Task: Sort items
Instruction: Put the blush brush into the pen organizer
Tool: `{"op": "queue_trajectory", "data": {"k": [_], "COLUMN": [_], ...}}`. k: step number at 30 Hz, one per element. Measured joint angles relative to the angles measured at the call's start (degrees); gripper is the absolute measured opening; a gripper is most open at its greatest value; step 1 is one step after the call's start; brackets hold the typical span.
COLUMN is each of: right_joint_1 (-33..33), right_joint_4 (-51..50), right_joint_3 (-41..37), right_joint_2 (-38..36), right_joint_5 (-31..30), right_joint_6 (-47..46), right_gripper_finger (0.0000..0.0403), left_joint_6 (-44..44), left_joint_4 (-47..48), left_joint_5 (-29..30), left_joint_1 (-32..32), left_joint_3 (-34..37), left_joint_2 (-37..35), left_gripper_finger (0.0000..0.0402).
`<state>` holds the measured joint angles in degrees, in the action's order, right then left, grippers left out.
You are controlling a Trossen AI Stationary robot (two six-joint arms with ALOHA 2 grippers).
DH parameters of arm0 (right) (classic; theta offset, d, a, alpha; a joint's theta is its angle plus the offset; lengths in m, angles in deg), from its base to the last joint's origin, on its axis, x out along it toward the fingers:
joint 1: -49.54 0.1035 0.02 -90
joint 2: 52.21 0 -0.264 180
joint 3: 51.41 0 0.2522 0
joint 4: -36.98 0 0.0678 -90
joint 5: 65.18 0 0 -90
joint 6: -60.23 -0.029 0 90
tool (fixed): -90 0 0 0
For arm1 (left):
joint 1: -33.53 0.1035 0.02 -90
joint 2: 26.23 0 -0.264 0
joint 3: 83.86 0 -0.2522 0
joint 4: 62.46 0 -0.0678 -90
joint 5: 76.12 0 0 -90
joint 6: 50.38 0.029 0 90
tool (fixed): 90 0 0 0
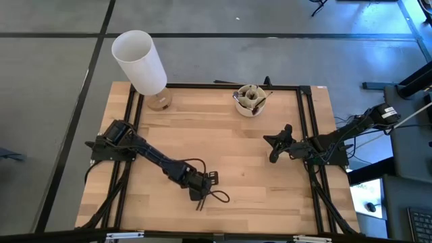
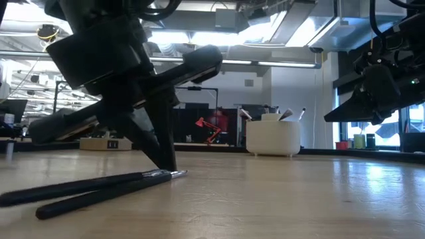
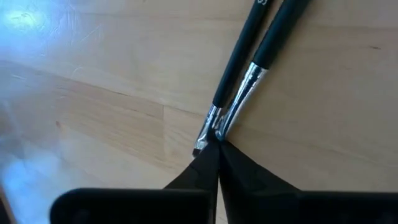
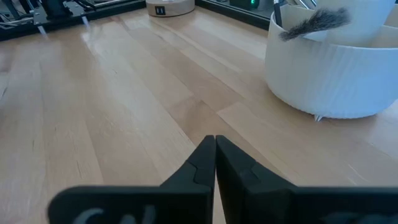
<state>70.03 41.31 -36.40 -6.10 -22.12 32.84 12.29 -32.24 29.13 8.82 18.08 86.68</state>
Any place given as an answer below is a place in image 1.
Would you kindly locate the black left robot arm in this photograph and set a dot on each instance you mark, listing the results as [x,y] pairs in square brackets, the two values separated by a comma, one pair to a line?
[155,157]

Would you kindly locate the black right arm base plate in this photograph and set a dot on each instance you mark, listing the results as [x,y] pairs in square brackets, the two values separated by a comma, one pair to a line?
[337,159]

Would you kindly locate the black keyboard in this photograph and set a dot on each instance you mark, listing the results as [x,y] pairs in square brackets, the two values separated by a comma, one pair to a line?
[422,226]

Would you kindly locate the black desk beam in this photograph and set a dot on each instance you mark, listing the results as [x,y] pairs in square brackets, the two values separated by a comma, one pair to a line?
[371,170]

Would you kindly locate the black aluminium table frame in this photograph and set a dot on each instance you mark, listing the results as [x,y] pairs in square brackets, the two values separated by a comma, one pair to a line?
[209,86]

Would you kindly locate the white round organizer cup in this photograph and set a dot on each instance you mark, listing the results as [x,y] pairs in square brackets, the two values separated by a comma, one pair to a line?
[246,112]

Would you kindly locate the black chair base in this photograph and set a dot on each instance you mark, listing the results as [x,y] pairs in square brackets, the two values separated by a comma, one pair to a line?
[319,6]

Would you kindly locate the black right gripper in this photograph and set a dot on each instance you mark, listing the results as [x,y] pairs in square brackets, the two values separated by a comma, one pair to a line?
[288,145]

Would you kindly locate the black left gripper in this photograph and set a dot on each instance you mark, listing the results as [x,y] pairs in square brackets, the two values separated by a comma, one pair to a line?
[199,185]

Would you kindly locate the grey desk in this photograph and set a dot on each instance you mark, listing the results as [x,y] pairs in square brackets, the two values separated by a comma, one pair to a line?
[408,152]

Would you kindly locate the black rail with silver brackets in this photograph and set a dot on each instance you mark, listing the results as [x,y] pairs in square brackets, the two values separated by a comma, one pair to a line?
[50,236]

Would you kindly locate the white mouse pad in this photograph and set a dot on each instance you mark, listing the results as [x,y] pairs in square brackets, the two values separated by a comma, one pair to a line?
[366,192]

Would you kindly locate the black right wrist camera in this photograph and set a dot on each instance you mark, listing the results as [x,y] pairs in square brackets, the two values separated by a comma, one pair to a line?
[288,129]

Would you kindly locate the black table camera mount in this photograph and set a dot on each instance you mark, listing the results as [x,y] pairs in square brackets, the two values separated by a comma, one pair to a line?
[267,81]

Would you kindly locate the white table lamp wooden base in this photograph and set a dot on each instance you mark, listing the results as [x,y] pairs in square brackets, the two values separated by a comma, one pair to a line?
[138,60]

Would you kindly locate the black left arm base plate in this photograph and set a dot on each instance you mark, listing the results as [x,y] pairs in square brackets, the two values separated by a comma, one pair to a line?
[101,156]

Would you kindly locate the black stand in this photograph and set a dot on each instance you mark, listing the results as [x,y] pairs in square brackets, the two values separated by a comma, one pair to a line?
[415,81]

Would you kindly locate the black computer mouse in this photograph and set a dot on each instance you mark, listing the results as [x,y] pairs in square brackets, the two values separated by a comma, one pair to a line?
[371,207]

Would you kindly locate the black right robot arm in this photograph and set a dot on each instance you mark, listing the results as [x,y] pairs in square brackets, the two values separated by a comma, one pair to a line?
[354,128]

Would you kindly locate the black floor object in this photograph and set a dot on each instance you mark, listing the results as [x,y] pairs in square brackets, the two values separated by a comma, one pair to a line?
[10,154]

